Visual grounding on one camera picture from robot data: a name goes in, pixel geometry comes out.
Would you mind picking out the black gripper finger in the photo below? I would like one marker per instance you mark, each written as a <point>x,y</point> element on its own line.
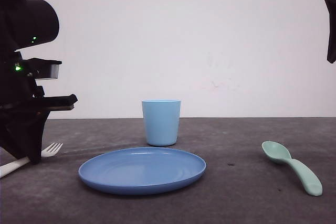
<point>331,54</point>
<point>22,133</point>

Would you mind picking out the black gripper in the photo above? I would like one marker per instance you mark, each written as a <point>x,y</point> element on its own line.
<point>27,23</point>

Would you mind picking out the white plastic fork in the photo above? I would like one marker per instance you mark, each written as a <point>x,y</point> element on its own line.
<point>51,150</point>

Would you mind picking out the light blue plastic cup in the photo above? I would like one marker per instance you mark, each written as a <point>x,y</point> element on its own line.
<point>161,121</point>

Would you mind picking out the mint green plastic spoon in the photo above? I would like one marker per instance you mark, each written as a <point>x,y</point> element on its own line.
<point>279,154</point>

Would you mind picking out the blue plastic plate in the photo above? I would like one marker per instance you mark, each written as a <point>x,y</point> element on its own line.
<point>142,171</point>

